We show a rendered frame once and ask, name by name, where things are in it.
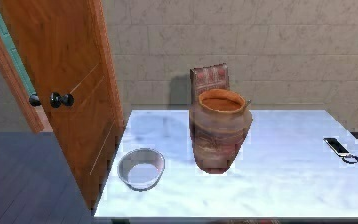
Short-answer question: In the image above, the grey metal bowl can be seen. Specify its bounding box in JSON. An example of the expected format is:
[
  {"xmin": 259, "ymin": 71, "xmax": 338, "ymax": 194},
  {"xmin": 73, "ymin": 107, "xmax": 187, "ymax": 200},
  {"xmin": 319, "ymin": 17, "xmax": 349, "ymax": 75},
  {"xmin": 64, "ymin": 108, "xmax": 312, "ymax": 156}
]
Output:
[{"xmin": 117, "ymin": 148, "xmax": 166, "ymax": 192}]

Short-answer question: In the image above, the brown clay vase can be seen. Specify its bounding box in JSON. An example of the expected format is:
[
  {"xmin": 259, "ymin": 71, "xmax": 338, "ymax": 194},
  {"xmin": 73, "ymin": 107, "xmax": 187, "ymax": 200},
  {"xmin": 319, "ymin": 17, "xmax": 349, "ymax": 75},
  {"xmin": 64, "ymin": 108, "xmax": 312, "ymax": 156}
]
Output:
[{"xmin": 188, "ymin": 88, "xmax": 254, "ymax": 175}]

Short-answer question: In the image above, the white marble table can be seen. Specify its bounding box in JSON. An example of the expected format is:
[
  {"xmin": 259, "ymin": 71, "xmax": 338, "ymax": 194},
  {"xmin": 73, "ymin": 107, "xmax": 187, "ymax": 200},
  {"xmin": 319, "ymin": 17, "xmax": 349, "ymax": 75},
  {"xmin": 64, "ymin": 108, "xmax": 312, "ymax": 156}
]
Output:
[{"xmin": 94, "ymin": 109, "xmax": 358, "ymax": 220}]

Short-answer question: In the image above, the black round door knob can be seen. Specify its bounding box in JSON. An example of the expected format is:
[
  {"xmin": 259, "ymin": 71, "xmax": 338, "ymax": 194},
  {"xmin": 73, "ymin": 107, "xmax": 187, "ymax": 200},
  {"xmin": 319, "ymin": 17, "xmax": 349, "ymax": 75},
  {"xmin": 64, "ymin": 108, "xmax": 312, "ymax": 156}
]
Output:
[
  {"xmin": 28, "ymin": 94, "xmax": 43, "ymax": 108},
  {"xmin": 49, "ymin": 92, "xmax": 75, "ymax": 109}
]

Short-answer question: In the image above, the brown wooden room door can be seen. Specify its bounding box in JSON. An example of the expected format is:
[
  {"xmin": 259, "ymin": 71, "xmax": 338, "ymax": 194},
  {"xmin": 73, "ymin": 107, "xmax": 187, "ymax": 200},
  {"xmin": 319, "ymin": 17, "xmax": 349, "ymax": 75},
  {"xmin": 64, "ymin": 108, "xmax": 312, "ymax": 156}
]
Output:
[{"xmin": 0, "ymin": 0, "xmax": 126, "ymax": 210}]

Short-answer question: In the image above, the black key fob with ring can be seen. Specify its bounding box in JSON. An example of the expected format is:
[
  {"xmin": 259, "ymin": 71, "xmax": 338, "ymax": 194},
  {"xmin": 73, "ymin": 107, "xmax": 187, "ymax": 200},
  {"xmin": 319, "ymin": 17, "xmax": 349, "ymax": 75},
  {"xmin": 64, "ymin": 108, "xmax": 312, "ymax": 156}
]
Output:
[{"xmin": 322, "ymin": 137, "xmax": 358, "ymax": 165}]

